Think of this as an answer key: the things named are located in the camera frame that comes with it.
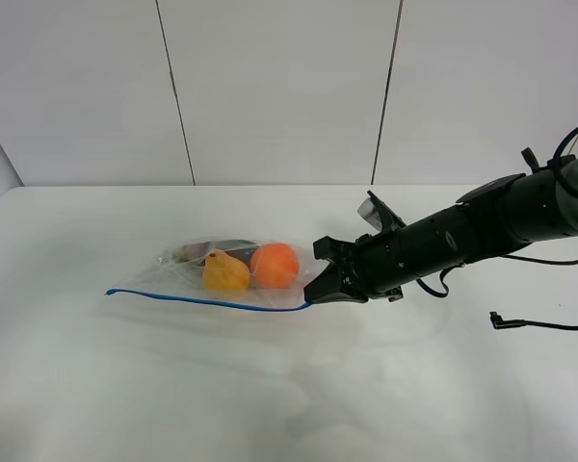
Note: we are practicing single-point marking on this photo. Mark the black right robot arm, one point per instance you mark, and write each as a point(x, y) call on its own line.
point(495, 220)

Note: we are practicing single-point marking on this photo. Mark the clear zip bag blue seal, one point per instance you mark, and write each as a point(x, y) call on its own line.
point(168, 280)

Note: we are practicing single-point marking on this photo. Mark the dark purple eggplant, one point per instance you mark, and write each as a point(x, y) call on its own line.
point(196, 253)

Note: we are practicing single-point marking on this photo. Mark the orange fruit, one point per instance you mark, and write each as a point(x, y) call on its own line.
point(275, 266)

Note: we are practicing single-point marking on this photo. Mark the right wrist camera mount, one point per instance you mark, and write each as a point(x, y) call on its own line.
point(379, 215)

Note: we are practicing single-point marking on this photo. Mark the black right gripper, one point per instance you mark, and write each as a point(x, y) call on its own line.
point(371, 267)

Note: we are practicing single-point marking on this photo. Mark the yellow pear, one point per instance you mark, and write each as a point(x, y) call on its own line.
point(223, 273)

